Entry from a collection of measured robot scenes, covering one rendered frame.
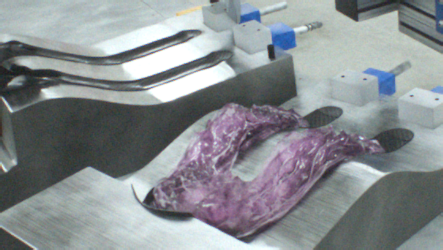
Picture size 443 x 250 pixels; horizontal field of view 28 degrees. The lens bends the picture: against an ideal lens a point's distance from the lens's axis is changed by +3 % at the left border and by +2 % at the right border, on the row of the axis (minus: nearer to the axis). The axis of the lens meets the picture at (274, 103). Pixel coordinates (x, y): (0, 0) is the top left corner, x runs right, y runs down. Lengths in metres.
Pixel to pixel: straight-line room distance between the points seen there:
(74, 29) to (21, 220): 0.81
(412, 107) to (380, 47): 2.35
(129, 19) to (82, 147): 0.60
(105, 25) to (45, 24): 0.12
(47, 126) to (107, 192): 0.21
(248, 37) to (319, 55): 2.18
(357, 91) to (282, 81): 0.14
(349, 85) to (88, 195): 0.38
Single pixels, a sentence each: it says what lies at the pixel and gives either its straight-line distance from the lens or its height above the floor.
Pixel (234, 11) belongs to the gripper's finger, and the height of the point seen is 0.92.
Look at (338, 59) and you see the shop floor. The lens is 3.33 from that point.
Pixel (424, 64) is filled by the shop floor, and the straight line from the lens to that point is 3.24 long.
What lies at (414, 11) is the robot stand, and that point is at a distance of 1.71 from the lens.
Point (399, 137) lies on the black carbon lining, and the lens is 1.05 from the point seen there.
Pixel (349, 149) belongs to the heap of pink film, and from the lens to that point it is 0.94.
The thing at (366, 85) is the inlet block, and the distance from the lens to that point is 1.11.
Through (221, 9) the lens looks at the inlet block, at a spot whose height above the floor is 0.92.
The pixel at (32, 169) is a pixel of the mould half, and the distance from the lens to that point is 1.11.
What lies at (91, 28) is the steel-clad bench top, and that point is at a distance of 1.67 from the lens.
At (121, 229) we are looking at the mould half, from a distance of 0.85.
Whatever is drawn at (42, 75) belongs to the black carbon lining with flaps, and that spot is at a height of 0.93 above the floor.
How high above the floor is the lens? 1.37
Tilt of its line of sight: 27 degrees down
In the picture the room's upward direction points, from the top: 7 degrees counter-clockwise
